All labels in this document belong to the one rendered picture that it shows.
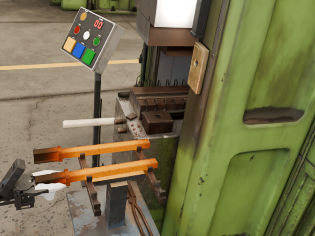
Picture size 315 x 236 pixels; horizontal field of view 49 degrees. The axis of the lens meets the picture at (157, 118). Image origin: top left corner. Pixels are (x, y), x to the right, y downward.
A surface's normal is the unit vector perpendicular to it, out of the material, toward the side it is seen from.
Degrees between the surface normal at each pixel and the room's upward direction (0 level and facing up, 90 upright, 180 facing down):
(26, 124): 0
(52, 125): 0
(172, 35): 90
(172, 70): 90
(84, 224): 0
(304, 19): 89
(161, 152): 90
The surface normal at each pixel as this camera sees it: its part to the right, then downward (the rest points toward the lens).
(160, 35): 0.30, 0.54
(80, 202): 0.12, -0.84
